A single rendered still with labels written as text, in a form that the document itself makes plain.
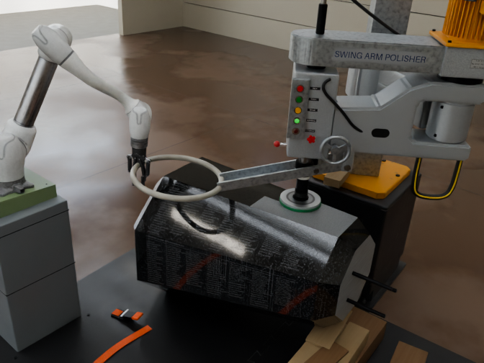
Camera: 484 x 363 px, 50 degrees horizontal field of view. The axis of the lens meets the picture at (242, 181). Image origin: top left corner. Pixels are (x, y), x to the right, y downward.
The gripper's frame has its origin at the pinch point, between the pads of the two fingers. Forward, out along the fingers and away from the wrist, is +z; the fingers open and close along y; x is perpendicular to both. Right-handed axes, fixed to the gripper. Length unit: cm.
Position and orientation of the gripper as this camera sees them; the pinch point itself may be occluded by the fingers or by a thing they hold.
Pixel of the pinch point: (138, 180)
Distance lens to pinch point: 284.7
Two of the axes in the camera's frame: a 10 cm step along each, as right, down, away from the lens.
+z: -1.1, 8.8, 4.6
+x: 3.2, -4.1, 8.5
